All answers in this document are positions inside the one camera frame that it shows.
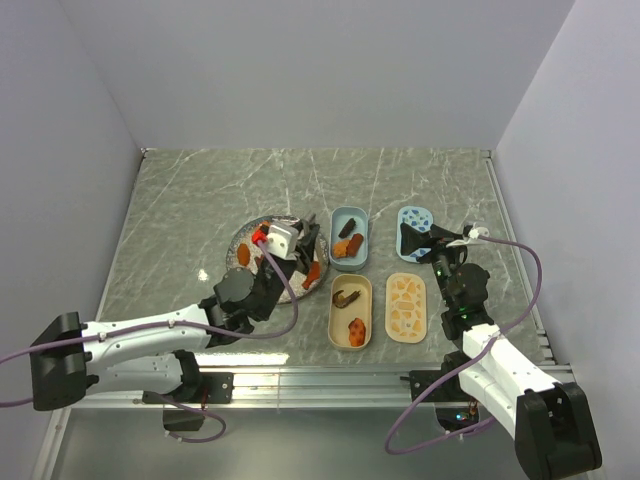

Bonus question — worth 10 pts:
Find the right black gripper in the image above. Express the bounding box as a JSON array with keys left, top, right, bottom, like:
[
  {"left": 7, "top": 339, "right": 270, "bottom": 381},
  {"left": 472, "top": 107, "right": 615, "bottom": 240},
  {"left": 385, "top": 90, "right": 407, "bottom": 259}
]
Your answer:
[{"left": 400, "top": 223, "right": 469, "bottom": 308}]

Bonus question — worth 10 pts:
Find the orange fried cutlet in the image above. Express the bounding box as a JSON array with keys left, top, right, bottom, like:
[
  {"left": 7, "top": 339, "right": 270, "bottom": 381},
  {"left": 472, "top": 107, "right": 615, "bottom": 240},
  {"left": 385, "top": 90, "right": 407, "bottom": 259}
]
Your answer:
[{"left": 332, "top": 239, "right": 350, "bottom": 259}]

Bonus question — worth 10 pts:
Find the orange crab claw piece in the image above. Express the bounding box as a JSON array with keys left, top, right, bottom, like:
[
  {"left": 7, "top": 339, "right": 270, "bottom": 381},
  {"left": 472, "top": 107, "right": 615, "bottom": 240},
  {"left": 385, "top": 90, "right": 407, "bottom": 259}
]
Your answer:
[{"left": 302, "top": 261, "right": 321, "bottom": 290}]

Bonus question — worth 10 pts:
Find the blue lunch box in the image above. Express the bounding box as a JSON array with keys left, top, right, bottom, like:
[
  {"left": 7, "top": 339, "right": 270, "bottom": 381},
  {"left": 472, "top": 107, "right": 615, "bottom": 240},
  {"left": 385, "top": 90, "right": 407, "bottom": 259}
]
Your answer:
[{"left": 329, "top": 206, "right": 369, "bottom": 272}]

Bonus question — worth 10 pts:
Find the black sea cucumber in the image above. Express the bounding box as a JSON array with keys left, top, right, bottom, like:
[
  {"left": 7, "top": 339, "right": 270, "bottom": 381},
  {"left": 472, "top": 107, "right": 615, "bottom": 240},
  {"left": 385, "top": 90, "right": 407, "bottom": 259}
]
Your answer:
[{"left": 338, "top": 218, "right": 357, "bottom": 239}]

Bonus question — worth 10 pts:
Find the red-brown meat slab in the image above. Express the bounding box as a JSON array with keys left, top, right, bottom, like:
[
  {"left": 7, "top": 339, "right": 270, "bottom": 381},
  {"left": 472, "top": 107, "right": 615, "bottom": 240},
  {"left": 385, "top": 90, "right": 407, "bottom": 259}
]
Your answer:
[{"left": 346, "top": 233, "right": 364, "bottom": 257}]

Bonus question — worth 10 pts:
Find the dark glazed food piece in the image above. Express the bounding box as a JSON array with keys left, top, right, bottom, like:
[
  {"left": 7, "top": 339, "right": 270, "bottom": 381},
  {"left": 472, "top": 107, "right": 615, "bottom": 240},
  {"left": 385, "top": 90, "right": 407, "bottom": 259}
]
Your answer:
[{"left": 332, "top": 290, "right": 361, "bottom": 309}]

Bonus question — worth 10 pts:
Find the beige lunch box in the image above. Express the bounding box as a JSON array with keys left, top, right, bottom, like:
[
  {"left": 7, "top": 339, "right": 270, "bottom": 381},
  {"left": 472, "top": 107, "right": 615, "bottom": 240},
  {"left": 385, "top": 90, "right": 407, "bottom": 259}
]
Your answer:
[{"left": 327, "top": 274, "right": 373, "bottom": 352}]

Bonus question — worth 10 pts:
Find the spotted orange food piece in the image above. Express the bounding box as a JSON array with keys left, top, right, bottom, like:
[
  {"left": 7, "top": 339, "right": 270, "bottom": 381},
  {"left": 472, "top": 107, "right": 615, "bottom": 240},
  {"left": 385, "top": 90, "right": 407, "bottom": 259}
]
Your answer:
[{"left": 348, "top": 318, "right": 366, "bottom": 347}]

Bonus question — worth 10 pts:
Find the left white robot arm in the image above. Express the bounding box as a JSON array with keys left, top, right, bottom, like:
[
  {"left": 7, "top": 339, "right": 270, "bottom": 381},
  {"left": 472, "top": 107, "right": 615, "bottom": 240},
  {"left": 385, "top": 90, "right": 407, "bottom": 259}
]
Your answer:
[{"left": 29, "top": 217, "right": 320, "bottom": 411}]

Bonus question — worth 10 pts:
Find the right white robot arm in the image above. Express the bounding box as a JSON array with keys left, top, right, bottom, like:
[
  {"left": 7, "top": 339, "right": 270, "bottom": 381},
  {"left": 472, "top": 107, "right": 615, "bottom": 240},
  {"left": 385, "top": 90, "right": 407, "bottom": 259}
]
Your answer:
[{"left": 391, "top": 223, "right": 602, "bottom": 479}]

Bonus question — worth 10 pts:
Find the blue patterned lid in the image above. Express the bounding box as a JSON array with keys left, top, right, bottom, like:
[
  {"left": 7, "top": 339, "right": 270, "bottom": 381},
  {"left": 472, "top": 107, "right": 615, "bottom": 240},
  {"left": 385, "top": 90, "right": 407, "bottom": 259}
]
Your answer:
[{"left": 396, "top": 205, "right": 434, "bottom": 264}]

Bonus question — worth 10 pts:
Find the orange oval nugget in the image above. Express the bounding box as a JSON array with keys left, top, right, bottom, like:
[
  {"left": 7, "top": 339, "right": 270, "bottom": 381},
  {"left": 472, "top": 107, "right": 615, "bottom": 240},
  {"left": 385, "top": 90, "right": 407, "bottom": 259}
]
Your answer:
[{"left": 236, "top": 243, "right": 252, "bottom": 267}]

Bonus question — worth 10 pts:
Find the speckled round plate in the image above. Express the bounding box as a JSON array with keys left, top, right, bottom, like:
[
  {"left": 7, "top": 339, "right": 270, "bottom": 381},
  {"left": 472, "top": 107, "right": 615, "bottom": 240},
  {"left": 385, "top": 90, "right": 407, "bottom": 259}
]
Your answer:
[{"left": 226, "top": 215, "right": 329, "bottom": 304}]

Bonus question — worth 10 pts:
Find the beige patterned lid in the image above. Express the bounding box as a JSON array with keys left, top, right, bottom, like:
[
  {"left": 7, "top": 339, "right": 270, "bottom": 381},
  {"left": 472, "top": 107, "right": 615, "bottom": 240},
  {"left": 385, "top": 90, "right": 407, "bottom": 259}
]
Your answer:
[{"left": 385, "top": 272, "right": 428, "bottom": 344}]

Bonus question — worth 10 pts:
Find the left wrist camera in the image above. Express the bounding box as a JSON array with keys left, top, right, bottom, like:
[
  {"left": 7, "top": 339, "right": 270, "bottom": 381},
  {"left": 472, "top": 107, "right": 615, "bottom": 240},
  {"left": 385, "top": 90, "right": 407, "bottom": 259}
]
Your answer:
[{"left": 251, "top": 221, "right": 299, "bottom": 261}]

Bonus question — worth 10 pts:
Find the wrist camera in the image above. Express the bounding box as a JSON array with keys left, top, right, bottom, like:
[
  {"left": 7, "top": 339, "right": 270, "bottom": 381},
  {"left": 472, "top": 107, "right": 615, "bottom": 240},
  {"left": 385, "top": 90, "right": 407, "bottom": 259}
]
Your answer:
[
  {"left": 251, "top": 221, "right": 299, "bottom": 261},
  {"left": 462, "top": 221, "right": 490, "bottom": 242}
]

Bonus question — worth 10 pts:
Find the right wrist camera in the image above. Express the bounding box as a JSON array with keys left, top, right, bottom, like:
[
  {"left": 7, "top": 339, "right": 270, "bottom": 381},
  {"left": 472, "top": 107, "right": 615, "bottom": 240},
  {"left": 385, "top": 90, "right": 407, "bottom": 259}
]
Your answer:
[{"left": 462, "top": 221, "right": 490, "bottom": 242}]

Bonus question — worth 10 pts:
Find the aluminium frame rail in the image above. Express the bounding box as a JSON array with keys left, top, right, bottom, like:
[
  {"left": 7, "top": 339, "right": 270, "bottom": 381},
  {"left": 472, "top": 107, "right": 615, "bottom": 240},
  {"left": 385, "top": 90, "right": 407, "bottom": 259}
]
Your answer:
[{"left": 54, "top": 364, "right": 584, "bottom": 411}]

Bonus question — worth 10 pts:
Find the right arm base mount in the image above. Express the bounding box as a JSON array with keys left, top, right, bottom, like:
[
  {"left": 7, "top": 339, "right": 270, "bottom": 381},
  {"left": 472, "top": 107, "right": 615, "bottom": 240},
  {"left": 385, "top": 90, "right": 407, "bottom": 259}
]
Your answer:
[{"left": 400, "top": 351, "right": 479, "bottom": 431}]

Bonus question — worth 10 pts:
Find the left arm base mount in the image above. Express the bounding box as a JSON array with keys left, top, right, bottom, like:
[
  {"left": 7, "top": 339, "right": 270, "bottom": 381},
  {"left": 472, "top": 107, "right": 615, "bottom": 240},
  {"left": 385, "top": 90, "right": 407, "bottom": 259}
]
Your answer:
[{"left": 142, "top": 372, "right": 234, "bottom": 444}]

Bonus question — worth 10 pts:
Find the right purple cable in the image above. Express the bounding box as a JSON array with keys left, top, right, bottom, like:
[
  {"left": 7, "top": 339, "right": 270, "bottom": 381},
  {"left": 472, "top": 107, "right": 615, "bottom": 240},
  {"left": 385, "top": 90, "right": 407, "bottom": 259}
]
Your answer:
[{"left": 384, "top": 234, "right": 544, "bottom": 455}]

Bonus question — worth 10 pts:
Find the purple cable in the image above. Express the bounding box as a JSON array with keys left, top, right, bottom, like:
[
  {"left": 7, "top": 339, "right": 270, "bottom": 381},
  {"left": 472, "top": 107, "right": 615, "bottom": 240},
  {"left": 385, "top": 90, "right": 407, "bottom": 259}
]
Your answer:
[
  {"left": 384, "top": 234, "right": 544, "bottom": 455},
  {"left": 0, "top": 242, "right": 300, "bottom": 444}
]

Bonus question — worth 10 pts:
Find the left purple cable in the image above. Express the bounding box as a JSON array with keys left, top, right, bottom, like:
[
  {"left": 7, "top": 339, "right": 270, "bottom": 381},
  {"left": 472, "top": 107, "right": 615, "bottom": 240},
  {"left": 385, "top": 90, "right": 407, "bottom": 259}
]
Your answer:
[{"left": 0, "top": 242, "right": 300, "bottom": 444}]

